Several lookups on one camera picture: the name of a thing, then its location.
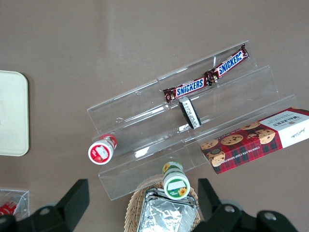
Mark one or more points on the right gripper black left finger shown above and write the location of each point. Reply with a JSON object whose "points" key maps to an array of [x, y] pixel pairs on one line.
{"points": [[72, 205]]}

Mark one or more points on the light wicker basket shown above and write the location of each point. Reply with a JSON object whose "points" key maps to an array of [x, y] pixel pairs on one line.
{"points": [[131, 210]]}

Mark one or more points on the red Coca-Cola bottle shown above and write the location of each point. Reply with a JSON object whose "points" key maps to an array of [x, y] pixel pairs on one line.
{"points": [[7, 207]]}

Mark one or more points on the green lidded sunflower snack cup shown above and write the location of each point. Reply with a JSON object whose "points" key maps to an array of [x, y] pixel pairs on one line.
{"points": [[176, 186]]}

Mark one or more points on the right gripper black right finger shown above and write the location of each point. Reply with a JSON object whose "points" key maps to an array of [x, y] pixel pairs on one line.
{"points": [[214, 212]]}

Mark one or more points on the clear acrylic stepped display stand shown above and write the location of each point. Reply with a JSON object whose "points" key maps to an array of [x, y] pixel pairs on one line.
{"points": [[144, 116]]}

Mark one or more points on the brown Snickers chocolate bar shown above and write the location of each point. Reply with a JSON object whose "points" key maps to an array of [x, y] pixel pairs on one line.
{"points": [[189, 88], [229, 64]]}

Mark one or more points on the red lidded snack cup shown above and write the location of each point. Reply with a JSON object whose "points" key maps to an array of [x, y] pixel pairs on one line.
{"points": [[100, 152]]}

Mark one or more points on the beige plastic serving tray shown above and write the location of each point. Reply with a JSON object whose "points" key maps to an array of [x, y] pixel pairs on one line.
{"points": [[14, 116]]}

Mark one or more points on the red tartan Walkers cookie box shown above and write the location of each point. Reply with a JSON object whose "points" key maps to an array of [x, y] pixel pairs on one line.
{"points": [[253, 142]]}

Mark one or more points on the clear acrylic bottle rack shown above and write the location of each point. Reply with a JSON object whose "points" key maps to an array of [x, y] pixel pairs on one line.
{"points": [[23, 200]]}

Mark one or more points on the aluminium foil tray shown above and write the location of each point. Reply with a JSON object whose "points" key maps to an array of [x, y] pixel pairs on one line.
{"points": [[164, 217], [154, 192]]}

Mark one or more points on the small black sandwich box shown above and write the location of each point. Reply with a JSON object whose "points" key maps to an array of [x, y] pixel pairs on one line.
{"points": [[190, 113]]}

